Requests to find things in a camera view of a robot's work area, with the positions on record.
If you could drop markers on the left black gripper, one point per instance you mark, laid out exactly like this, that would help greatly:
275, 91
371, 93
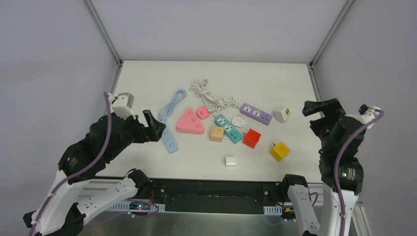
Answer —
143, 129

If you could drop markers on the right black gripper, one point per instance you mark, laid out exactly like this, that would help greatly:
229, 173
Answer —
325, 112

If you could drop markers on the white cube adapter with sticker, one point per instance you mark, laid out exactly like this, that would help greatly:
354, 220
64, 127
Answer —
282, 113

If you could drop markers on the light blue power strip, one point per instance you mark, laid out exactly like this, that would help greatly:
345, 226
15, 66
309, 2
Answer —
169, 141

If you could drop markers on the pink triangular plug adapter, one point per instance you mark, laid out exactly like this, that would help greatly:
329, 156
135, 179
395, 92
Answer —
190, 123

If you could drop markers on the pink square plug adapter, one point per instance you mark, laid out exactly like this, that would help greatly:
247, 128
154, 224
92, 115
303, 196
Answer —
203, 112

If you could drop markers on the yellow cube plug adapter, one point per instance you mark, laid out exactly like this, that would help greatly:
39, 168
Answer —
279, 151

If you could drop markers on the purple socket adapter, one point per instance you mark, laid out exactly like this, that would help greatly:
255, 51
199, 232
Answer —
255, 114

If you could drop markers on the beige wooden cube adapter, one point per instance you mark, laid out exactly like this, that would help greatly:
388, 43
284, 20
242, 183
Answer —
216, 134

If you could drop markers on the red cube plug adapter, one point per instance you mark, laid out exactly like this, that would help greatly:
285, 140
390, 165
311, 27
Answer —
251, 138

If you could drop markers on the teal power strip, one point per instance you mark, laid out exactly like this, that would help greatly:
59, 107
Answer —
229, 130

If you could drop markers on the white USB charger block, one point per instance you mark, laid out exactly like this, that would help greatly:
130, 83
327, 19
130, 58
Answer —
230, 161

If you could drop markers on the white plug adapter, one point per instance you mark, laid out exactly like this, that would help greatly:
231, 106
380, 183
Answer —
238, 121

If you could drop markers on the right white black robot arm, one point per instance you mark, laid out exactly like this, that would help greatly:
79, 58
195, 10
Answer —
341, 173

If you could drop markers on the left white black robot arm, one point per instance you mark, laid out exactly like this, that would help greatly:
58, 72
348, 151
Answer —
61, 214

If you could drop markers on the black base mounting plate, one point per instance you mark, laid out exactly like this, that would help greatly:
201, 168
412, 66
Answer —
219, 196

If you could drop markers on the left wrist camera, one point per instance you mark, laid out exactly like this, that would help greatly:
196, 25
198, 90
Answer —
122, 105

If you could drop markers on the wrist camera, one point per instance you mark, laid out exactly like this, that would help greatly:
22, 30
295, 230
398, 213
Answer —
368, 114
122, 105

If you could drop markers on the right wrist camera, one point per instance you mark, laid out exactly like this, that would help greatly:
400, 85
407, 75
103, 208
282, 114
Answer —
368, 114

